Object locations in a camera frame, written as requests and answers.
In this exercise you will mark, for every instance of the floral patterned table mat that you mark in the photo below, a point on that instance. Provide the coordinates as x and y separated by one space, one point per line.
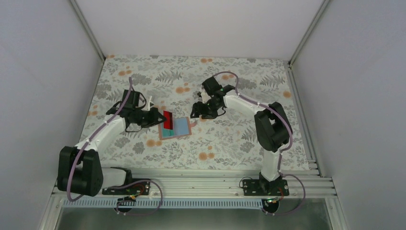
173 82

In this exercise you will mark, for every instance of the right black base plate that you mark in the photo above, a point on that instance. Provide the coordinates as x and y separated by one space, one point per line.
256 187

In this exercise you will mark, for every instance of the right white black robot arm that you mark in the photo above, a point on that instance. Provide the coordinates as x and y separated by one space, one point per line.
271 123

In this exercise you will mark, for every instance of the grey slotted cable duct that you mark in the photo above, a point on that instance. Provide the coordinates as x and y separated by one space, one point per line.
151 203

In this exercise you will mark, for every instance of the teal card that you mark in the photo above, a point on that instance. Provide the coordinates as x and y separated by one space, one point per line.
166 133

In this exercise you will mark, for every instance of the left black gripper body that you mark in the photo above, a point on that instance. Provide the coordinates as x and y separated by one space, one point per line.
145 120

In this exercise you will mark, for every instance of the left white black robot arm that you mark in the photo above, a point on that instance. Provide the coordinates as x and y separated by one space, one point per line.
79 167

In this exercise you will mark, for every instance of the red card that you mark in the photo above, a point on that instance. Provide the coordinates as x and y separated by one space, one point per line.
168 123

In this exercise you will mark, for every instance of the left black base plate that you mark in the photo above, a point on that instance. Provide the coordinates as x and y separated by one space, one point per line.
134 187

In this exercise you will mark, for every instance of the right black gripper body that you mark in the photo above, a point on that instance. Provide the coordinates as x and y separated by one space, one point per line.
209 110

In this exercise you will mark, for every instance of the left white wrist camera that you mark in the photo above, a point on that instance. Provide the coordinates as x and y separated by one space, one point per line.
149 103

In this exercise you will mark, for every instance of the aluminium rail frame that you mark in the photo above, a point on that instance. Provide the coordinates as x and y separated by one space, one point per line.
177 183

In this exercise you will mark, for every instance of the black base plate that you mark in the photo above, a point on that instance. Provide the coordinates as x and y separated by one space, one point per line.
134 187
256 187

